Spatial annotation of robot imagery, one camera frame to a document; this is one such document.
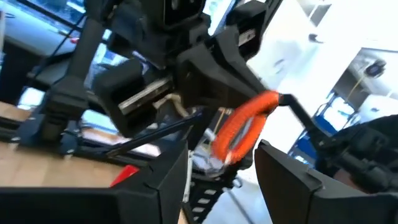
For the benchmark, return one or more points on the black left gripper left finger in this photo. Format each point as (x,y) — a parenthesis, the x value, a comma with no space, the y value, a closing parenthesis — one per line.
(140,202)

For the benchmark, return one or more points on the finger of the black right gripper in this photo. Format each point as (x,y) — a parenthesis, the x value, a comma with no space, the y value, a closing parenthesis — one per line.
(239,68)
(202,81)

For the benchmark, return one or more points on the red plastic basket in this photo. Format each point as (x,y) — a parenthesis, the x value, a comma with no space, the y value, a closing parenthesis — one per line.
(124,175)

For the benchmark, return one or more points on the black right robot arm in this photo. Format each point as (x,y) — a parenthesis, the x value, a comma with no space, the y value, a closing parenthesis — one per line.
(66,102)

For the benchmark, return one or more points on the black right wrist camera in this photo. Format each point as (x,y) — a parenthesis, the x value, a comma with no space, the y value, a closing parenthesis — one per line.
(183,12)

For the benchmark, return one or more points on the red spiral coil wristband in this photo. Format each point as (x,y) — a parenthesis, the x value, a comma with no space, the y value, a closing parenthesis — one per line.
(248,107)

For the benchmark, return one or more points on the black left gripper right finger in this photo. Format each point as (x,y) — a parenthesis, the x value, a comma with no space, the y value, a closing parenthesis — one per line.
(295,199)

